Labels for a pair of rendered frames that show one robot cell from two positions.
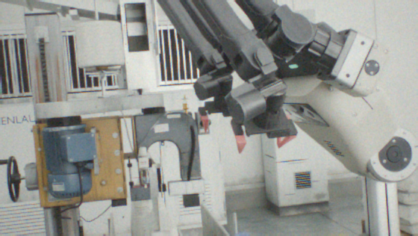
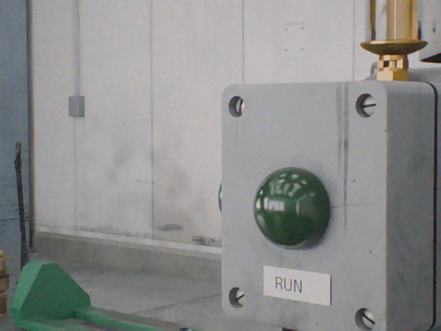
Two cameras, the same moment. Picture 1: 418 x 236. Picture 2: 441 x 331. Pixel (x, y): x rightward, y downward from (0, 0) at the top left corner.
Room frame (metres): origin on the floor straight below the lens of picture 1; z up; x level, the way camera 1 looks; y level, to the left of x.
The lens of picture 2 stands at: (2.43, -0.24, 1.32)
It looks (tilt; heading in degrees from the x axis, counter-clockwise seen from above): 3 degrees down; 141
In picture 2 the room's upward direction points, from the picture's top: straight up
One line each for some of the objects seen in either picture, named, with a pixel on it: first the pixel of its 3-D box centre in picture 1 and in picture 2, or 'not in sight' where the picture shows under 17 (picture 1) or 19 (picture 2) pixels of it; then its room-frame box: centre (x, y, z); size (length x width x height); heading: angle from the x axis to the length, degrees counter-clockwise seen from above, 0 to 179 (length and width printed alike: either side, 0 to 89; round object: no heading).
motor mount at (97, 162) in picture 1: (92, 148); not in sight; (2.01, 0.43, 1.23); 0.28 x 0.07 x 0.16; 9
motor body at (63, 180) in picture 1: (68, 160); not in sight; (1.93, 0.50, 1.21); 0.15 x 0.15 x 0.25
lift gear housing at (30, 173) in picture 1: (33, 176); not in sight; (2.12, 0.69, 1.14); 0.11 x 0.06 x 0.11; 9
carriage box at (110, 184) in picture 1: (80, 158); not in sight; (2.17, 0.51, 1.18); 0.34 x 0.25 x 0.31; 99
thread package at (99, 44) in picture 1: (99, 45); not in sight; (1.96, 0.36, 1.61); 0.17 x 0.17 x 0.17
